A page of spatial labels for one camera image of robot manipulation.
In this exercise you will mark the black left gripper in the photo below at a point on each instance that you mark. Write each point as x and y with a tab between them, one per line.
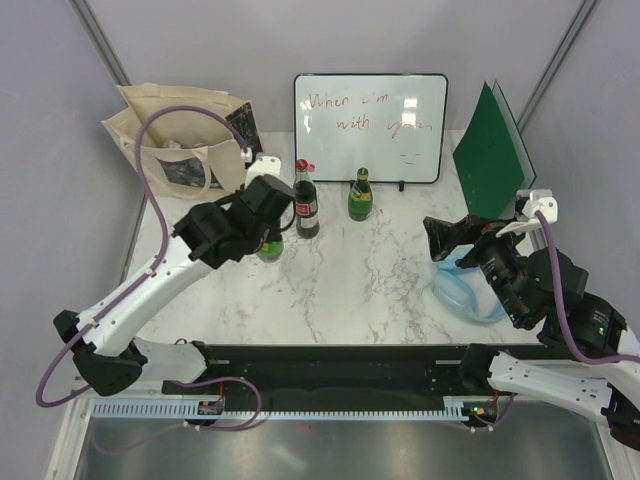
274	232

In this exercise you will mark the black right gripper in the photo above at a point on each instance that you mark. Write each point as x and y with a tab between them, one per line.
443	234

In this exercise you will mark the green perrier bottle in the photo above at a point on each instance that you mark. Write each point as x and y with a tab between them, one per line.
360	199
272	248

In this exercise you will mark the Coca-Cola glass bottle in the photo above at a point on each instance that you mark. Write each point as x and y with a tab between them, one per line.
306	204

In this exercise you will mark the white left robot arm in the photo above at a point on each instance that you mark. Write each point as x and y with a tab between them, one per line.
107	351

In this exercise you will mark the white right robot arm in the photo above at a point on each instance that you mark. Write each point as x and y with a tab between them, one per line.
546	290

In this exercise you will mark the beige canvas tote bag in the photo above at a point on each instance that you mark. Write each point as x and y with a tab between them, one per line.
187	155

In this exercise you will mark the light blue face mask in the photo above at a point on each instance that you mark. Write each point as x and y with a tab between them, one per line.
457	296

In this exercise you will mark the green folder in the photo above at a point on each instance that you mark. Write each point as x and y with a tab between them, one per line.
491	159

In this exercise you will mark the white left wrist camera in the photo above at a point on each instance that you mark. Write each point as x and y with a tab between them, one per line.
263	165

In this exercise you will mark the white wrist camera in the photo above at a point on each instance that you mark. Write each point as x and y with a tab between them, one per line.
528	203
263	165

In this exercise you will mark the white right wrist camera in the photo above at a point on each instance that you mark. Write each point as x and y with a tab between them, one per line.
528	203

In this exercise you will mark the small whiteboard black frame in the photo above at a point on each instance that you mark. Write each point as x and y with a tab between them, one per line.
390	124

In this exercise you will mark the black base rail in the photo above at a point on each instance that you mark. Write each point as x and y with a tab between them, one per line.
356	378

